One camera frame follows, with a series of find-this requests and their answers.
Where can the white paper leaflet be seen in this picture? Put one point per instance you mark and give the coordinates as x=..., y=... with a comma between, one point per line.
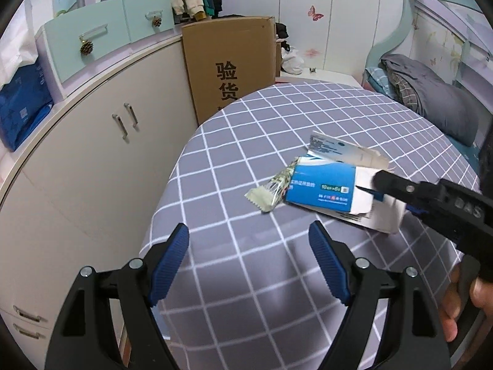
x=328, y=147

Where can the mint green bed headboard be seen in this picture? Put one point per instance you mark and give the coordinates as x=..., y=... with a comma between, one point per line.
x=444, y=35

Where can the white plastic bag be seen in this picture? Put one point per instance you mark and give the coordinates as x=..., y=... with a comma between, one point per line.
x=292, y=63

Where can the mint green drawer unit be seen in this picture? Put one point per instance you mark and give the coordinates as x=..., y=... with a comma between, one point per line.
x=117, y=28

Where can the pink butterfly wall sticker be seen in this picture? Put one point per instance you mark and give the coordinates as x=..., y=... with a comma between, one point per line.
x=314, y=14

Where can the grey quilt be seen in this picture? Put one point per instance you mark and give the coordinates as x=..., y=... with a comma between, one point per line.
x=449, y=108

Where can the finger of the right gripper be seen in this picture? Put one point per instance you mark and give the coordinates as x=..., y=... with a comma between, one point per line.
x=417, y=195
x=416, y=211

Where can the green white sachet wrapper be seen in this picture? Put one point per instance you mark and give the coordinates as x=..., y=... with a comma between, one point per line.
x=266, y=197

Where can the white wardrobe doors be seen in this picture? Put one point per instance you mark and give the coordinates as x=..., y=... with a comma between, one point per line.
x=341, y=40

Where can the tall brown cardboard box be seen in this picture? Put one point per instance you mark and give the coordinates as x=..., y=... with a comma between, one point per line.
x=227, y=59

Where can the cream lower cabinet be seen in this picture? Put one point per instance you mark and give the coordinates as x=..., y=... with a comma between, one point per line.
x=84, y=186

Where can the left pine cone ornament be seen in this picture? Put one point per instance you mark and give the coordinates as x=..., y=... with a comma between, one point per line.
x=86, y=48

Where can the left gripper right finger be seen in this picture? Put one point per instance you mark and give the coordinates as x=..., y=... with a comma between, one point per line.
x=335, y=261

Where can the person right hand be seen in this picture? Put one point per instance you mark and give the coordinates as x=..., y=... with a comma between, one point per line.
x=450, y=308

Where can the blue white medicine box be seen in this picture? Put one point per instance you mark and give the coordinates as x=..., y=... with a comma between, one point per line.
x=345, y=192

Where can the pine cone ornament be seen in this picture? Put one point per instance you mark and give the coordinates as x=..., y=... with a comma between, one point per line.
x=156, y=22
x=86, y=48

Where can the grey checked bed sheet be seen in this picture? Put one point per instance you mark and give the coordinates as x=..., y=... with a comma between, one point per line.
x=249, y=293

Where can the right pine cone ornament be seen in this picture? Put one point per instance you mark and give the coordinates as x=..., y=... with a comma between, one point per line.
x=156, y=22

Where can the blue plastic bag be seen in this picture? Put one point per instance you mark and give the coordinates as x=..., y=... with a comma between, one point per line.
x=25, y=102

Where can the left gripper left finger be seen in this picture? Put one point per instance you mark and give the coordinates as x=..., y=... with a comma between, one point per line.
x=163, y=261

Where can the red white storage bench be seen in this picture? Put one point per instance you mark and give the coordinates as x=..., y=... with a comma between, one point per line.
x=319, y=75

